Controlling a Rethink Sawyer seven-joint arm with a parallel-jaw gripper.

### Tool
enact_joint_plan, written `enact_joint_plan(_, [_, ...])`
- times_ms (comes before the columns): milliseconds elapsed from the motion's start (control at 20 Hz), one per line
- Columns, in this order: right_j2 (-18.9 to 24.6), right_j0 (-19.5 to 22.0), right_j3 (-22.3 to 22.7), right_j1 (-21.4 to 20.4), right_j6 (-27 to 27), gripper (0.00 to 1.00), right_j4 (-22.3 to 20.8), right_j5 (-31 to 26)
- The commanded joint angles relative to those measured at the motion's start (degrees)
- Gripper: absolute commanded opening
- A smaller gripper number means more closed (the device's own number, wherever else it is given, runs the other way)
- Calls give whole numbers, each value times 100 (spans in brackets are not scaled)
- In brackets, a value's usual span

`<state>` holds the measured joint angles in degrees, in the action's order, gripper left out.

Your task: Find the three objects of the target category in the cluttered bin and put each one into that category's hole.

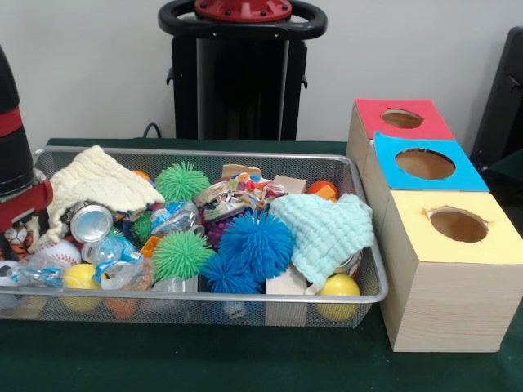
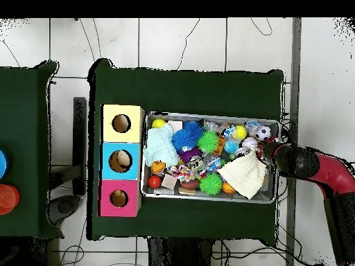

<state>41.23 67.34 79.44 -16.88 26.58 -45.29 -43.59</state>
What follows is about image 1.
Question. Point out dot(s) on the orange striped tiger plush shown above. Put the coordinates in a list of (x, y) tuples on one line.
[(18, 247)]

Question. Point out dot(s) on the black upright panel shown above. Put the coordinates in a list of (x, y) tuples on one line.
[(502, 102)]

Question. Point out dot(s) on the red robot base flange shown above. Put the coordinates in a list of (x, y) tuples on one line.
[(245, 10)]

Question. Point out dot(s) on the small blue spiky ball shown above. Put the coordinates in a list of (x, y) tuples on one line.
[(229, 275)]

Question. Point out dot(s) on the silver mesh bin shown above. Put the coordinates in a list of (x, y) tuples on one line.
[(171, 314)]

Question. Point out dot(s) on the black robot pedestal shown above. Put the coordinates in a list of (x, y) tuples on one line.
[(241, 81)]

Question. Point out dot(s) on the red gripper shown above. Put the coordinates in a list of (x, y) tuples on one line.
[(24, 202)]

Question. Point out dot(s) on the wooden box with three holes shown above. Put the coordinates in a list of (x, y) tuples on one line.
[(449, 306)]

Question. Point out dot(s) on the green spiky ball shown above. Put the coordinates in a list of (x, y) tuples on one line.
[(181, 256), (182, 181)]

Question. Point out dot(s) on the silver drink can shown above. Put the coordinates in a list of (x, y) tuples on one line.
[(92, 222)]

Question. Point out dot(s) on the white baseball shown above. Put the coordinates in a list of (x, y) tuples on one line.
[(59, 253)]

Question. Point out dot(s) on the cream waffle cloth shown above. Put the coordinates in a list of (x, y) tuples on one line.
[(102, 179)]

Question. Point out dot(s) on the dark green table cloth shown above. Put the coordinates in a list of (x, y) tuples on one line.
[(204, 359), (510, 165)]

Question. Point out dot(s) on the large blue spiky ball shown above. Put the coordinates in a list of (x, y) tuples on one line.
[(256, 244)]

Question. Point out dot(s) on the mint waffle cloth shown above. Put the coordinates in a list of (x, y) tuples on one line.
[(327, 230)]

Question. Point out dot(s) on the yellow plastic ball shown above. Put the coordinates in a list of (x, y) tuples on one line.
[(339, 288), (79, 277)]

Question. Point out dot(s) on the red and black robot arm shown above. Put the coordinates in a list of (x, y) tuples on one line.
[(12, 163)]

